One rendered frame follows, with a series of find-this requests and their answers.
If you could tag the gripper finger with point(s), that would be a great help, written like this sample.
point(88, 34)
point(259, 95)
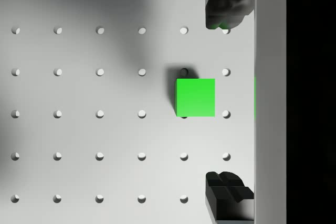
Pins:
point(228, 3)
point(225, 195)

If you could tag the green cube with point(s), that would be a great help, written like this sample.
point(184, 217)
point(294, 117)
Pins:
point(195, 98)

